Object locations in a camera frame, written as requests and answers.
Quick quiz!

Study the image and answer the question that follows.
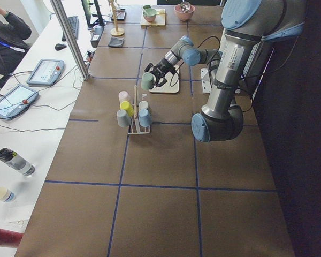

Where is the grey folded cloth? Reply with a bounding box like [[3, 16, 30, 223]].
[[108, 37, 125, 48]]

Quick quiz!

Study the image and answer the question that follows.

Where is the cream rectangular tray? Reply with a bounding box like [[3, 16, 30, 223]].
[[148, 65, 180, 94]]

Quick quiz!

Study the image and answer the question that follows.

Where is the clear water bottle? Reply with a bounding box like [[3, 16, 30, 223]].
[[0, 148, 35, 176]]

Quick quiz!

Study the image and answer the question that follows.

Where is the teach pendant near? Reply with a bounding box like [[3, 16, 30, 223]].
[[0, 84, 39, 120]]

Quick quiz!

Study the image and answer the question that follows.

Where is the bamboo cutting board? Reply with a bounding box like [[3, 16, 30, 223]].
[[140, 8, 166, 26]]

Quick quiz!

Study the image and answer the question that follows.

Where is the black keyboard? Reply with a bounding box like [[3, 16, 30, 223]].
[[67, 16, 79, 40]]

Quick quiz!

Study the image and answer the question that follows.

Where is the pink bowl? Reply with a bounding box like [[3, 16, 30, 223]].
[[174, 4, 195, 21]]

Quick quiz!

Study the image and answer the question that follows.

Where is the teach pendant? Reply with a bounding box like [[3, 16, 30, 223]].
[[26, 59, 65, 87], [0, 84, 39, 120]]

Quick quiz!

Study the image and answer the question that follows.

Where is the blue cup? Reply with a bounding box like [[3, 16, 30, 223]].
[[138, 109, 152, 127]]

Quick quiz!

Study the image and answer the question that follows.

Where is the green cup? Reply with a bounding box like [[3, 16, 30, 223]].
[[141, 72, 155, 90]]

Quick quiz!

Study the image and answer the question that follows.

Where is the aluminium frame post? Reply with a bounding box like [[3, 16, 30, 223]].
[[50, 0, 90, 81]]

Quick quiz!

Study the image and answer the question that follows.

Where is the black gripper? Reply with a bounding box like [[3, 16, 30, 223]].
[[144, 59, 177, 88]]

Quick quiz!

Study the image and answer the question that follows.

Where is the yellow cup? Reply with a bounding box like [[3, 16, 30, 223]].
[[120, 101, 134, 117]]

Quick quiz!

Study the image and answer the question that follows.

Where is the seated person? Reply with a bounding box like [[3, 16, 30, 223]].
[[0, 7, 32, 88]]

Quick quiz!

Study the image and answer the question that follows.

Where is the paper cup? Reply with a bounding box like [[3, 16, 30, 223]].
[[0, 187, 15, 202]]

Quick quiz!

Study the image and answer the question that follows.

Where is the red cylinder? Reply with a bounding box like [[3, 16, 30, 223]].
[[0, 229, 24, 248]]

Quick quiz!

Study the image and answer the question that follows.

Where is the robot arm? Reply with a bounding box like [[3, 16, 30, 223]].
[[141, 0, 307, 142]]

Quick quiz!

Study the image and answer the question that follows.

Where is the pink cup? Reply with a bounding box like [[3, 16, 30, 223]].
[[118, 91, 131, 103]]

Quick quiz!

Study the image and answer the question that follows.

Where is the green bowl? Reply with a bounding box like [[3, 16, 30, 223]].
[[143, 8, 157, 22]]

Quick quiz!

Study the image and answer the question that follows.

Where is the black computer mouse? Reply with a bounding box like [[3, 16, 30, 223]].
[[55, 43, 67, 51]]

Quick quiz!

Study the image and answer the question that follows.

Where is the grey cup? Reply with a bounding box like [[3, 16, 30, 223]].
[[116, 109, 132, 127]]

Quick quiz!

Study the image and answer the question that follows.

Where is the black box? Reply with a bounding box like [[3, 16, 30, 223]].
[[90, 26, 104, 48]]

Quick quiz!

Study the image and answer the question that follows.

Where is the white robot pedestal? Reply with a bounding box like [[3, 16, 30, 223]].
[[201, 66, 241, 94]]

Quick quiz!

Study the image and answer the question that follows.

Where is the teach pendant far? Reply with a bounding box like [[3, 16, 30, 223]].
[[26, 59, 65, 87]]

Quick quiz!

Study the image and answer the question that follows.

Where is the white cup rack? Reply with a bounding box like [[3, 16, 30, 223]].
[[127, 85, 151, 135]]

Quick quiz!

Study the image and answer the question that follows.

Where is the wooden mug tree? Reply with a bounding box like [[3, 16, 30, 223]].
[[109, 0, 125, 36]]

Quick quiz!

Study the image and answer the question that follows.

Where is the black monitor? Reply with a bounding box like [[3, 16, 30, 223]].
[[81, 0, 105, 28]]

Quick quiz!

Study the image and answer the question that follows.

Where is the beige cup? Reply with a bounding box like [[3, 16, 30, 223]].
[[138, 100, 149, 111]]

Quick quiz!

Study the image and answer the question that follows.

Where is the electronics board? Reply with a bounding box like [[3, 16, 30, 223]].
[[85, 50, 95, 64]]

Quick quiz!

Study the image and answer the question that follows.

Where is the metal scoop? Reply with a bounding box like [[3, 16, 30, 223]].
[[180, 1, 191, 13]]

